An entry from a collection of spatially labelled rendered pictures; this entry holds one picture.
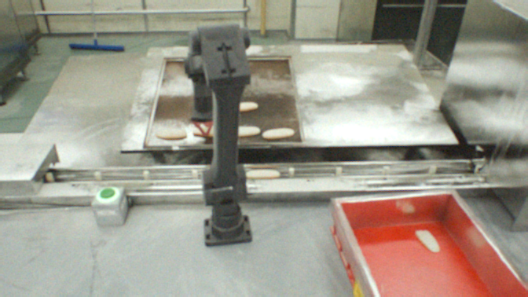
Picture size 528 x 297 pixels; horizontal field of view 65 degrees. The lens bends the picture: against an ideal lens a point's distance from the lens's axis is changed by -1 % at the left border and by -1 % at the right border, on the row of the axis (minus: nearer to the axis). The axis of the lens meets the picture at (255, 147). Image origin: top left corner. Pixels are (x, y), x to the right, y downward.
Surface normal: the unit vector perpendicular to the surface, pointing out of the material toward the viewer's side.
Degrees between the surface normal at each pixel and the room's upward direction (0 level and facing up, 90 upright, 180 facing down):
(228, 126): 106
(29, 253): 0
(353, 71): 10
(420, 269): 0
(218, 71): 38
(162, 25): 90
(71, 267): 0
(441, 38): 90
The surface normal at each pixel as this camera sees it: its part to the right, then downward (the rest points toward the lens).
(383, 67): 0.00, -0.72
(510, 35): -1.00, 0.02
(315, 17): 0.04, 0.56
